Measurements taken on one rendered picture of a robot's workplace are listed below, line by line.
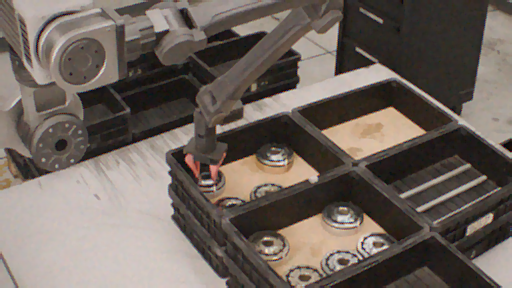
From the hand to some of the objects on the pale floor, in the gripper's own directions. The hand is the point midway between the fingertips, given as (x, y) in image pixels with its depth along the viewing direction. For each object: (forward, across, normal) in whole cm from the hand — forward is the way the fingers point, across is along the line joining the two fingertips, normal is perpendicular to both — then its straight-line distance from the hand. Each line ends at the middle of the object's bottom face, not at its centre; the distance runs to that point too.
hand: (205, 175), depth 192 cm
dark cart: (+88, +34, +188) cm, 210 cm away
